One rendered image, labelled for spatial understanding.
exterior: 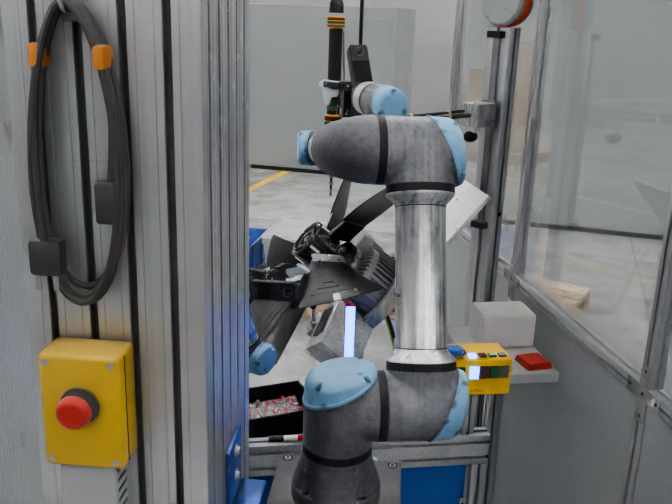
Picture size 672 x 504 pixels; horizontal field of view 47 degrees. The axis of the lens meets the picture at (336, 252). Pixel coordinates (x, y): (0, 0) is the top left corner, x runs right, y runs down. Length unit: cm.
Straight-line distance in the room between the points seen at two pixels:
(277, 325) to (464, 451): 60
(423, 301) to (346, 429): 24
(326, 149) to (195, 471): 59
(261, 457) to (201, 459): 94
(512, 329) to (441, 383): 118
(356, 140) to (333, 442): 48
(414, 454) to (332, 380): 72
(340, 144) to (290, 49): 812
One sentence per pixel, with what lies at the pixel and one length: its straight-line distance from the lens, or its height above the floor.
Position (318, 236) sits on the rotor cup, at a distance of 211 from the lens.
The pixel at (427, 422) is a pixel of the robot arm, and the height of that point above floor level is 120.
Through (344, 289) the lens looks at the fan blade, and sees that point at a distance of 189.
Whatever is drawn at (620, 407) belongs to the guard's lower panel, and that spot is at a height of 89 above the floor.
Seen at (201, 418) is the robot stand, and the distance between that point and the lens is 90.
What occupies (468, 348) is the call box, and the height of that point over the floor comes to 107.
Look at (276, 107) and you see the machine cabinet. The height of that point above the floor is 77.
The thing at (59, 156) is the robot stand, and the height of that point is 166.
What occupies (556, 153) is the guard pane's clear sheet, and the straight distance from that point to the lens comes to 244.
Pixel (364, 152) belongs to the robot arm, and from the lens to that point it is 125.
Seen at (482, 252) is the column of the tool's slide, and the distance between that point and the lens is 261.
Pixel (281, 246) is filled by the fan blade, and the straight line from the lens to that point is 238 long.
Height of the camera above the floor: 181
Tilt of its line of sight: 17 degrees down
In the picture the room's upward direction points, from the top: 2 degrees clockwise
